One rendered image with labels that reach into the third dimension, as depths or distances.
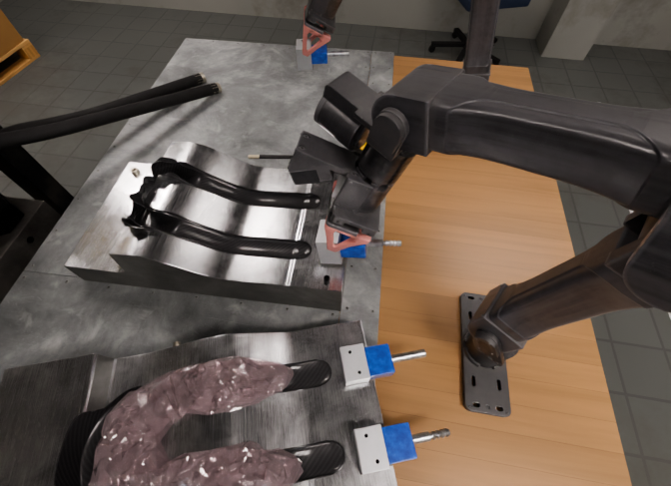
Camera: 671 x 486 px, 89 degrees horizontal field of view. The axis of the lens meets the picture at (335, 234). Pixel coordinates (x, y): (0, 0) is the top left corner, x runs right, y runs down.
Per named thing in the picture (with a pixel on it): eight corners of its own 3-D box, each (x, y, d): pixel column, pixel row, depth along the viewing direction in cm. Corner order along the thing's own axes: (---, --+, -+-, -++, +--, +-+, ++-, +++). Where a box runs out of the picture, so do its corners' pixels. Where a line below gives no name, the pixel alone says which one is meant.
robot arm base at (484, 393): (481, 404, 47) (533, 413, 46) (473, 274, 58) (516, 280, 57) (462, 410, 53) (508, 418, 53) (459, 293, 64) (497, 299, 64)
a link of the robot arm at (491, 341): (476, 333, 46) (515, 360, 44) (504, 287, 50) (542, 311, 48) (462, 345, 52) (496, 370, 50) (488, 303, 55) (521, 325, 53)
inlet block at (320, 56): (347, 58, 90) (348, 37, 85) (348, 69, 87) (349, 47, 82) (299, 60, 90) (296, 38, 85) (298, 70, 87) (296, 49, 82)
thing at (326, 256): (401, 243, 57) (401, 220, 53) (400, 266, 54) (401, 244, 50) (325, 241, 59) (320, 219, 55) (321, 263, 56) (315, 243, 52)
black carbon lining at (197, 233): (323, 200, 67) (321, 166, 59) (309, 271, 59) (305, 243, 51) (156, 183, 70) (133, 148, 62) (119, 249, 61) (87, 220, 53)
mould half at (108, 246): (354, 201, 76) (357, 157, 65) (340, 311, 62) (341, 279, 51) (142, 180, 79) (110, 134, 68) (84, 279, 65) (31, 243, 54)
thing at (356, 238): (308, 253, 51) (331, 216, 44) (316, 220, 55) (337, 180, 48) (349, 268, 52) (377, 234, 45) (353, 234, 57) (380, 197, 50)
